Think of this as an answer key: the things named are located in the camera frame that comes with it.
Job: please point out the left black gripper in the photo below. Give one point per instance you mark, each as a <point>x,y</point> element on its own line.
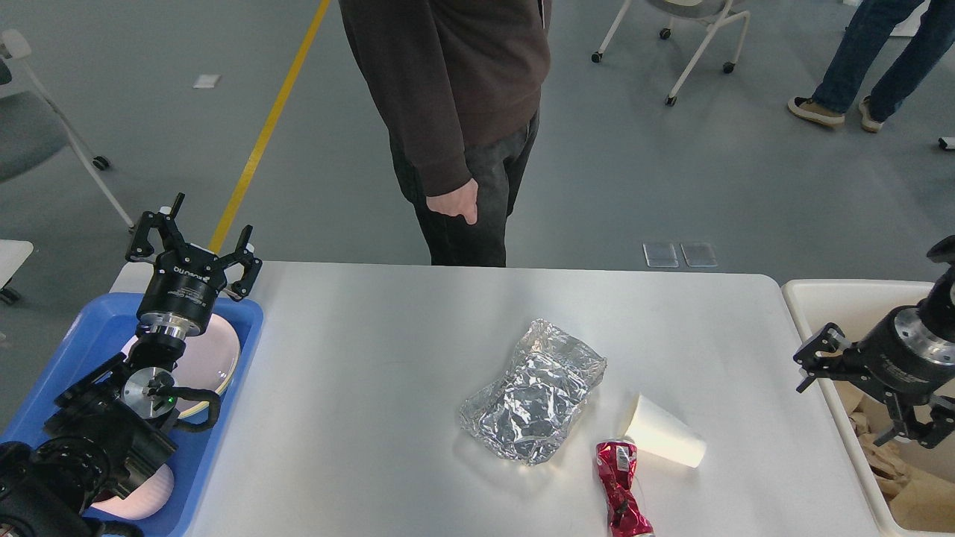
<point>179,291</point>

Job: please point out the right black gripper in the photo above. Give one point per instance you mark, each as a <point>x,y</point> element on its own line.
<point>901,362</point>

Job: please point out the brown paper bag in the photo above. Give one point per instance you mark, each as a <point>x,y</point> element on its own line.
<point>850,397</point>
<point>925,505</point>

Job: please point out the brown paper ball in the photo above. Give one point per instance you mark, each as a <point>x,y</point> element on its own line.
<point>890,471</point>

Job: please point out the pink plate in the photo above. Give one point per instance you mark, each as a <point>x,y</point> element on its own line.
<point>219,338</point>

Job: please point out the white paper cup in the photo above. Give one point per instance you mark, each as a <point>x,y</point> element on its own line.
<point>656,431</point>

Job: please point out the pink mug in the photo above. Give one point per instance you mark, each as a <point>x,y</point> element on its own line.
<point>144,501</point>

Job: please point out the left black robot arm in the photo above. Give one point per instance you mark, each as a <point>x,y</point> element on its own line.
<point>112,430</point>

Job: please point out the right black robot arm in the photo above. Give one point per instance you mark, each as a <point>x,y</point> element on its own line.
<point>939,301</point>

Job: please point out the white plastic bin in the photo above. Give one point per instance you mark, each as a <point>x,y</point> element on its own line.
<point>856,306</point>

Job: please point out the blue plastic tray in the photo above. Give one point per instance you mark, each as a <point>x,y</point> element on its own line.
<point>98,332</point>

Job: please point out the white paper on floor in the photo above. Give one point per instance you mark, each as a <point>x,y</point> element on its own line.
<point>206,81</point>

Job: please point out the white side table left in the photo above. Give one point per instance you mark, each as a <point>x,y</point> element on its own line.
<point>13,254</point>

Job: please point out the grey chair left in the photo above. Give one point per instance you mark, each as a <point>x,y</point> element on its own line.
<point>34,128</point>

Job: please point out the left clear floor plate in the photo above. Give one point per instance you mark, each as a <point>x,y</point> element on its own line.
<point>662,255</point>

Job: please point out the crushed red can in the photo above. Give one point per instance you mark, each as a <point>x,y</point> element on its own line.
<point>616,463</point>

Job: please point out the person in dark clothes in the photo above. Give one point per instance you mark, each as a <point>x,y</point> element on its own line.
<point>458,87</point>

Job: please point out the crumpled aluminium foil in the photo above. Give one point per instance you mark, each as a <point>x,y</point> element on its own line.
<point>526,413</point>

